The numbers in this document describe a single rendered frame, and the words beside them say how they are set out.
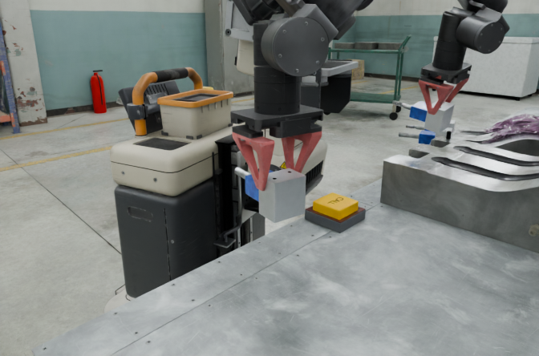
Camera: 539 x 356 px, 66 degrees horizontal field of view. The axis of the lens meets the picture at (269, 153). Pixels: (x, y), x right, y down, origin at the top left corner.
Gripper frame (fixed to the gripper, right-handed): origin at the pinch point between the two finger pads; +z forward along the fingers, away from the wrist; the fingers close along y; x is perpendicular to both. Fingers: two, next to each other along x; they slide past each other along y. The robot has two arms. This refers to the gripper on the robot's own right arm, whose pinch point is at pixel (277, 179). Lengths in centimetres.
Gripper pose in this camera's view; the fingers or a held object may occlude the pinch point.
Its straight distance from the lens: 54.8
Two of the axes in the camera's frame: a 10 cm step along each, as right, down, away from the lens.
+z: 0.0, 9.6, 2.9
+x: -5.8, -2.4, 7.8
